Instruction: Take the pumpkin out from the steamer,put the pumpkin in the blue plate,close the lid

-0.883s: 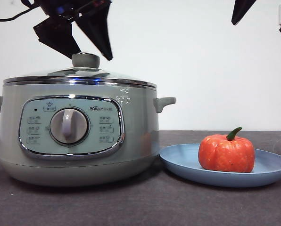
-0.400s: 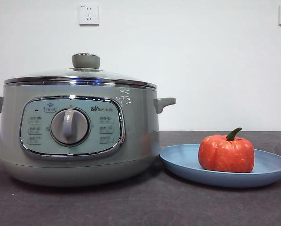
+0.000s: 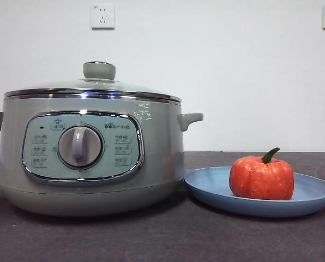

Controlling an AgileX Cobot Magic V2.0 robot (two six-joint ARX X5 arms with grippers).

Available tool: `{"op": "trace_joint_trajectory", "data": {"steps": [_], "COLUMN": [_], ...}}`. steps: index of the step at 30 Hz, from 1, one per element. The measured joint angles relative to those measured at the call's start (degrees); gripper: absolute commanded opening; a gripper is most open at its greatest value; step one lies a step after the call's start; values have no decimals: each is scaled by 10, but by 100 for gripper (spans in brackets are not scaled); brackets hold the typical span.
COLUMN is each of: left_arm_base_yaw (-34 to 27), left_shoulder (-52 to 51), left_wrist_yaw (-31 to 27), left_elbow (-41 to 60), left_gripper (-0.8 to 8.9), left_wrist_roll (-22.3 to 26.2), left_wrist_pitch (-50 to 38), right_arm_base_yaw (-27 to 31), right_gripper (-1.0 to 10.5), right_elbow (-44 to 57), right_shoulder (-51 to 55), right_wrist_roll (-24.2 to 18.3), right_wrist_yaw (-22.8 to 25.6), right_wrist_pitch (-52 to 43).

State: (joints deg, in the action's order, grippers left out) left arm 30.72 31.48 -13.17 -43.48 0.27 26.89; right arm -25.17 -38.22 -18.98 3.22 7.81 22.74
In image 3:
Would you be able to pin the glass lid with green knob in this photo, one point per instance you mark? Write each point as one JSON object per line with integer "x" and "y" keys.
{"x": 99, "y": 70}

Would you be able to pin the orange pumpkin with green stem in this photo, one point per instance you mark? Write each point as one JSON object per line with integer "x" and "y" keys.
{"x": 260, "y": 180}

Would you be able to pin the pale green electric steamer pot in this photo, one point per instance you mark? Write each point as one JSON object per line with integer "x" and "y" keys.
{"x": 159, "y": 155}

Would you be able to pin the blue round plate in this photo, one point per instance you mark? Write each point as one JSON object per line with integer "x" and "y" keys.
{"x": 206, "y": 188}

